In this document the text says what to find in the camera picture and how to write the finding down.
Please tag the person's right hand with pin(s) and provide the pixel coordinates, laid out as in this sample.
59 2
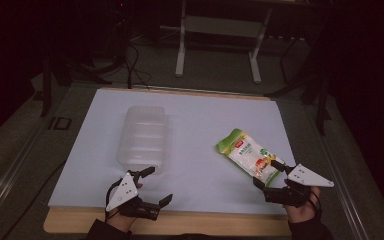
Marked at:
300 213

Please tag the black floor socket box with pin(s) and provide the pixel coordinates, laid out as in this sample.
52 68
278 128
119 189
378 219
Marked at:
60 123

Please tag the wooden table board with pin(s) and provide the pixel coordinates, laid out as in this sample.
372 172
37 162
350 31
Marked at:
193 225

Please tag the green and white snack packet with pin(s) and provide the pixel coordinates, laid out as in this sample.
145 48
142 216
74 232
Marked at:
250 155

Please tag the white paper sheet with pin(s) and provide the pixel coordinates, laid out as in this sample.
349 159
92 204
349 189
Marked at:
196 150

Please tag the person's left hand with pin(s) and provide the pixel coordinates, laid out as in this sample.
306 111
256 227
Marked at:
121 221

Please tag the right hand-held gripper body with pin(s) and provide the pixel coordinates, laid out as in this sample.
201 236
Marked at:
308 177

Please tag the metal floor rail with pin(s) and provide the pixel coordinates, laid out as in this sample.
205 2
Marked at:
343 186
10 173

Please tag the black stand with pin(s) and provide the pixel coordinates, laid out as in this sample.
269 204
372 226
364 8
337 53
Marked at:
46 83
321 100

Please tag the clear plastic container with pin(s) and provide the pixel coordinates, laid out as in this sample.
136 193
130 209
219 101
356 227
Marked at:
143 138

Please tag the white metal table frame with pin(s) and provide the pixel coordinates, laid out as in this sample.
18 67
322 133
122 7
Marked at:
225 26

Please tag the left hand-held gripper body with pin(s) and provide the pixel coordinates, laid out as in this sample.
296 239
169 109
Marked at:
124 191

